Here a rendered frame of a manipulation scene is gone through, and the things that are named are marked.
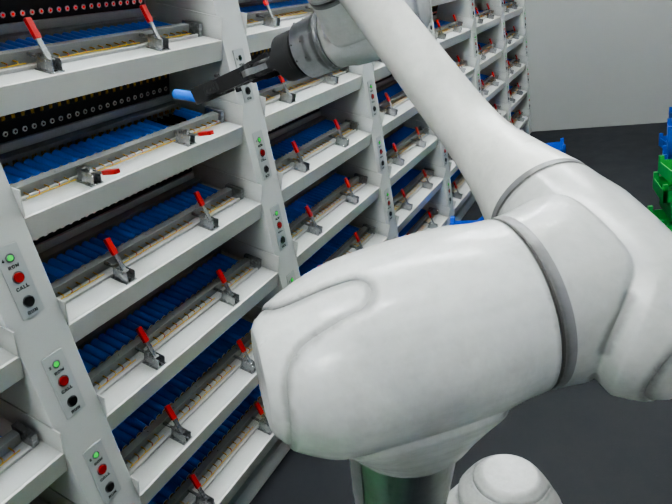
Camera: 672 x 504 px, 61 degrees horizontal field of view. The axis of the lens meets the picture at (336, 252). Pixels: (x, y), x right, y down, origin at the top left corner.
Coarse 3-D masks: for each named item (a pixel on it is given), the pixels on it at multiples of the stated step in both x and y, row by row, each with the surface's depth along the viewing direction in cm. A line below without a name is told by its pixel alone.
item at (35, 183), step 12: (192, 120) 132; (204, 120) 134; (216, 120) 139; (156, 132) 123; (168, 132) 125; (132, 144) 116; (144, 144) 119; (156, 144) 121; (96, 156) 109; (108, 156) 111; (120, 156) 114; (132, 156) 115; (60, 168) 103; (72, 168) 104; (24, 180) 98; (36, 180) 98; (48, 180) 101; (60, 180) 103; (72, 180) 103; (24, 192) 97
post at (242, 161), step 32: (160, 0) 135; (192, 0) 131; (224, 0) 132; (224, 32) 133; (224, 64) 135; (224, 96) 138; (256, 96) 144; (256, 128) 144; (224, 160) 147; (256, 160) 145; (256, 224) 151; (288, 224) 158; (288, 256) 159
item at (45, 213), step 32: (160, 96) 139; (64, 128) 116; (224, 128) 137; (128, 160) 115; (160, 160) 117; (192, 160) 126; (64, 192) 101; (96, 192) 104; (128, 192) 111; (32, 224) 94; (64, 224) 100
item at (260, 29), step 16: (240, 0) 164; (256, 0) 171; (272, 0) 175; (288, 0) 182; (304, 0) 185; (256, 16) 154; (272, 16) 152; (288, 16) 168; (304, 16) 171; (256, 32) 144; (272, 32) 149; (256, 48) 145
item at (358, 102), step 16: (368, 64) 199; (368, 80) 199; (352, 96) 200; (368, 96) 199; (352, 112) 202; (368, 112) 200; (384, 144) 212; (352, 160) 211; (368, 160) 208; (384, 160) 213; (384, 176) 213; (368, 208) 216; (384, 208) 214
